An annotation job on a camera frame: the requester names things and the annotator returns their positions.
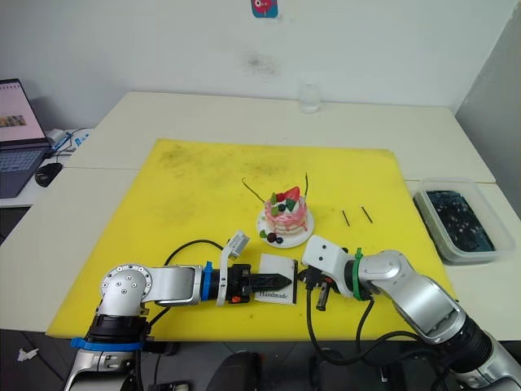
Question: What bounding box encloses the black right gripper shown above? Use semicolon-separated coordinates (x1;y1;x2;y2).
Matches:
296;263;339;313

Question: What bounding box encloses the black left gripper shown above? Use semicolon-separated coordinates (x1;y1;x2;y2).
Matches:
225;263;293;305

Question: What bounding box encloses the white Handmade matchbox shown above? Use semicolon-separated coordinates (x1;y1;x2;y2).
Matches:
253;253;300;306

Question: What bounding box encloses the pink fruit-topped cake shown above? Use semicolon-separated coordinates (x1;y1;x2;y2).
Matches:
263;186;309;238

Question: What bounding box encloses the white round plate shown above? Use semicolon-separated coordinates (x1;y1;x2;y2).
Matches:
256;206;316;249

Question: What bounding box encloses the thin dark curved candle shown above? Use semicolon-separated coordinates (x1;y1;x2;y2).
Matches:
241;176;269;204

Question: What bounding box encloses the yellow table mat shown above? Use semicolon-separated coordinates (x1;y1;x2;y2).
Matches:
45;138;458;344

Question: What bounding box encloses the clear plastic water container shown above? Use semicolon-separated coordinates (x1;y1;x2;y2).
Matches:
412;177;515;265

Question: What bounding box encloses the clear drinking glass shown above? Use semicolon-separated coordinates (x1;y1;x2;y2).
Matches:
298;78;323;115

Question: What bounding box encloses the black computer mouse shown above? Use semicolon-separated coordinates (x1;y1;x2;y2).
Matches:
33;162;63;187

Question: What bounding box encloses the grey open laptop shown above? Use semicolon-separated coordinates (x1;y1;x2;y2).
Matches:
0;77;55;200

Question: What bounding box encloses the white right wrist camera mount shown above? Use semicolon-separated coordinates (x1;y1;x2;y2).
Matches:
300;235;349;295

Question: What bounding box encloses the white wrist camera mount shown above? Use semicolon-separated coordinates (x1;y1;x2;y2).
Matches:
215;229;251;307
300;235;349;295

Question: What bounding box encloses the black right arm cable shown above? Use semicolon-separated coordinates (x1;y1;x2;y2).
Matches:
304;280;463;391

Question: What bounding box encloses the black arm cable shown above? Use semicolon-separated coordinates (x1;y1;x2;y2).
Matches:
304;280;463;391
136;239;226;391

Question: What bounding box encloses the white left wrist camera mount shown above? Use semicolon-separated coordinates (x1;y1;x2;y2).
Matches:
215;229;251;307

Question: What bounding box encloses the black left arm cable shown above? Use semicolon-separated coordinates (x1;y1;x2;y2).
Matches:
136;239;226;391

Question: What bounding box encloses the blue lanyard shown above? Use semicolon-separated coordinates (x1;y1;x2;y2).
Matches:
51;126;92;153

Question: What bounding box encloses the colourful wall sticker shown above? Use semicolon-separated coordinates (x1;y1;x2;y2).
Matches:
251;0;279;20

